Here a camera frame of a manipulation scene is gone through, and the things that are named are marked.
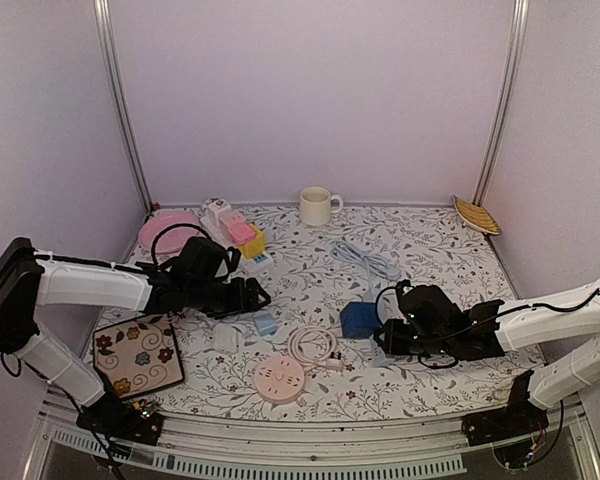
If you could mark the cream mug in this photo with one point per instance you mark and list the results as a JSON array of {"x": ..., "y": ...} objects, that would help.
[{"x": 318, "y": 205}]

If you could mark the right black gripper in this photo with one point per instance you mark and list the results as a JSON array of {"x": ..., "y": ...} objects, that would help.
[{"x": 393, "y": 344}]

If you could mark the white plug adapter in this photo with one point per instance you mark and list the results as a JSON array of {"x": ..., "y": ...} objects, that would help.
[{"x": 226, "y": 339}]

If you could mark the floral square coaster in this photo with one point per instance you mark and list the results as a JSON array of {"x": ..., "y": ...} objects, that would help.
[{"x": 138, "y": 356}]

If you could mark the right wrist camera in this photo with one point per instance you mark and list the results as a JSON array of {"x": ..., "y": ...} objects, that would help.
[{"x": 404, "y": 298}]

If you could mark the white cartoon plug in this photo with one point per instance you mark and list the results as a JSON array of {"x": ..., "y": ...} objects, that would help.
[{"x": 215, "y": 206}]

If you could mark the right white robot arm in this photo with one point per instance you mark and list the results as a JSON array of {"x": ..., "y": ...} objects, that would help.
[{"x": 431, "y": 324}]

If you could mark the pink plate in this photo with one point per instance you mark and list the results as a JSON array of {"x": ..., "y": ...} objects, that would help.
[{"x": 174, "y": 240}]

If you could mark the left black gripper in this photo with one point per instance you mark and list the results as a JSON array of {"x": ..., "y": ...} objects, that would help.
[{"x": 239, "y": 301}]

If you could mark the light blue plug adapter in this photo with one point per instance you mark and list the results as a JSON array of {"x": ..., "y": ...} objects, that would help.
[{"x": 265, "y": 324}]

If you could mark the light blue power strip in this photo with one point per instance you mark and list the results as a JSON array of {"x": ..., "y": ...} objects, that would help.
[{"x": 375, "y": 300}]

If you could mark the yellow leaf dish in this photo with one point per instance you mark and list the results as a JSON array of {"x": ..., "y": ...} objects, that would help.
[{"x": 476, "y": 217}]

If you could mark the light pink plug adapter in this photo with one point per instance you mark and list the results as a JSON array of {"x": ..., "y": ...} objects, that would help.
[{"x": 230, "y": 219}]

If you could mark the yellow cube adapter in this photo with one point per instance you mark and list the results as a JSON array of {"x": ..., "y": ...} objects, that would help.
[{"x": 255, "y": 246}]

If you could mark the dark blue cube adapter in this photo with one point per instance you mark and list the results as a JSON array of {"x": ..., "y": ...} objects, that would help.
[{"x": 359, "y": 320}]

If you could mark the pink round socket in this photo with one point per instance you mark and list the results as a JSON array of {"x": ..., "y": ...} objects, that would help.
[{"x": 279, "y": 379}]

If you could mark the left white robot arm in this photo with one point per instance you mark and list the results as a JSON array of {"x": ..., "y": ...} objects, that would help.
[{"x": 34, "y": 283}]

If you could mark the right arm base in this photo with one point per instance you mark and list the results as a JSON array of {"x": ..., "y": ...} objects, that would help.
[{"x": 505, "y": 423}]

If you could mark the white power strip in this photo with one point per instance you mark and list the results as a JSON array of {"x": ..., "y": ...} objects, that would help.
[{"x": 258, "y": 265}]

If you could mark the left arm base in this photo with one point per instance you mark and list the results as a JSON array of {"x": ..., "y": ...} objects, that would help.
[{"x": 114, "y": 418}]

